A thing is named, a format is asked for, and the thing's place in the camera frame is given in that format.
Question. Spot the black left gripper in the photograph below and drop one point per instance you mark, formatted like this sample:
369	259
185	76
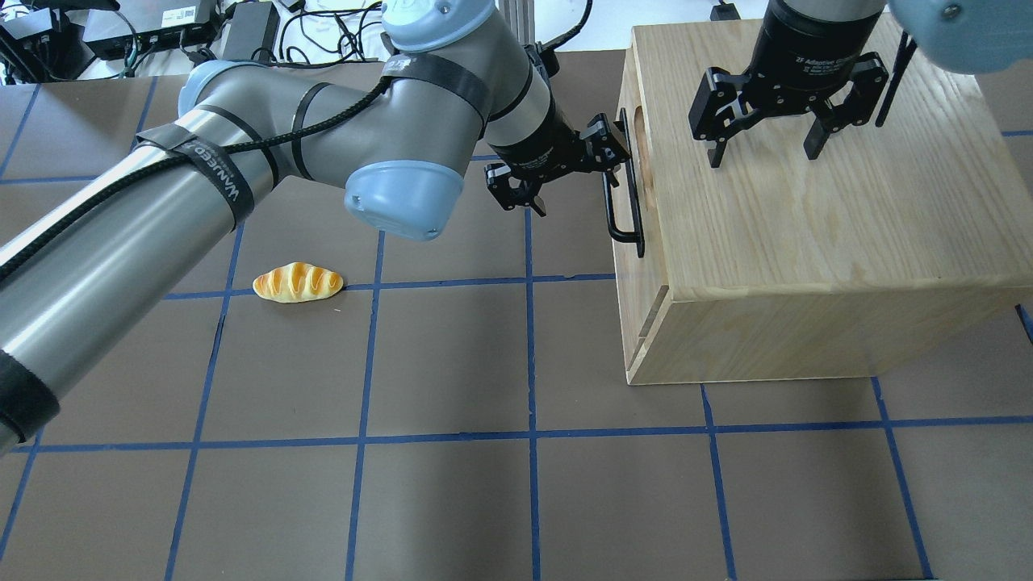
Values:
539	144

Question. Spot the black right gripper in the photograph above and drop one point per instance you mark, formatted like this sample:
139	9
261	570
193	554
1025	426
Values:
809	44

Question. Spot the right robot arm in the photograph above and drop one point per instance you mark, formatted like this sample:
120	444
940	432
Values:
966	37

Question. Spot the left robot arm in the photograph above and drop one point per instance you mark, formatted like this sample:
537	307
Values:
75	281

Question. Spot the wooden drawer cabinet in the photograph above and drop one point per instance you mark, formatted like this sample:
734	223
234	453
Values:
774	267

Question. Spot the toy bread loaf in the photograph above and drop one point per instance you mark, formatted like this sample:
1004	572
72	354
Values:
298	282

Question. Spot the black power adapter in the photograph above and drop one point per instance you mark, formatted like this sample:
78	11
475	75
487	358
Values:
251	31

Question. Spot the black electronics box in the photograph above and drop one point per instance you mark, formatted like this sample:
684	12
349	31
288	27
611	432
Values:
141	25

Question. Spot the aluminium frame post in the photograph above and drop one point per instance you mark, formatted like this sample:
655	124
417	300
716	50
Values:
519	15

